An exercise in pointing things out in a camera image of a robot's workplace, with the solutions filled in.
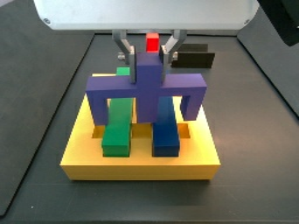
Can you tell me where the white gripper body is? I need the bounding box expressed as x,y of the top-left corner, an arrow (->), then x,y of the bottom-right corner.
33,0 -> 259,30

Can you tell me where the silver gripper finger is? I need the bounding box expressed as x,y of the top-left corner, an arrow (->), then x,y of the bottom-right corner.
112,30 -> 136,83
160,30 -> 187,78

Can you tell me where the purple three-pronged block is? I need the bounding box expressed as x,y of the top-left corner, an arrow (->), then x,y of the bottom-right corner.
85,52 -> 207,125

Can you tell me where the yellow slotted board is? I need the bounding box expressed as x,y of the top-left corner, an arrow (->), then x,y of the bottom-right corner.
60,73 -> 222,181

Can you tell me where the red block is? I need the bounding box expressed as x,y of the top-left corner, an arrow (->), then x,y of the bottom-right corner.
146,32 -> 159,53

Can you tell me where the blue long bar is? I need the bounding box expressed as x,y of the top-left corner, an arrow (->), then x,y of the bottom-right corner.
152,96 -> 180,157

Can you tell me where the green long bar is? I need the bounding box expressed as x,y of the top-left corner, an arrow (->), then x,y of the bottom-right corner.
100,66 -> 136,158

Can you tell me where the black bracket fixture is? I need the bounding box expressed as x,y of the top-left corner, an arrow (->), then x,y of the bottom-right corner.
172,44 -> 215,68

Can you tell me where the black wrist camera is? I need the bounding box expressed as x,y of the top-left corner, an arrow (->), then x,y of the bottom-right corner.
258,0 -> 299,46

